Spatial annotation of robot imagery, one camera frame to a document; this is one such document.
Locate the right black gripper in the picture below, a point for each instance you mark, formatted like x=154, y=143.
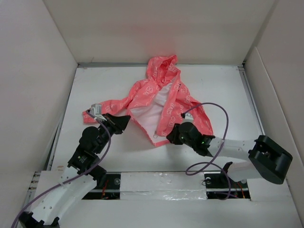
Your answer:
x=172, y=136

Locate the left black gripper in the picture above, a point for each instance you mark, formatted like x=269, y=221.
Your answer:
x=118, y=123

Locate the pink hooded kids jacket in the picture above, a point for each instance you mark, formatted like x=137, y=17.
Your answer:
x=156, y=103

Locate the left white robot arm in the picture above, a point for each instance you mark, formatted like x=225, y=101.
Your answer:
x=81, y=175

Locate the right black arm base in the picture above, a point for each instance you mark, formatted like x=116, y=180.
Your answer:
x=220, y=187

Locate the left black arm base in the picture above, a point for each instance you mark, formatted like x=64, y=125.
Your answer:
x=108, y=185

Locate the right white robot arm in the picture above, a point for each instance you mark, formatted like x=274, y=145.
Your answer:
x=260, y=158

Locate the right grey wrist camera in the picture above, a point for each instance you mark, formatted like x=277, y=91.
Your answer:
x=187, y=117

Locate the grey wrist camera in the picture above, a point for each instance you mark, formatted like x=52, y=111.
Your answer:
x=187, y=117
x=95, y=111

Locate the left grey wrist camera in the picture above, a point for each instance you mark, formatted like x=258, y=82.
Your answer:
x=95, y=111

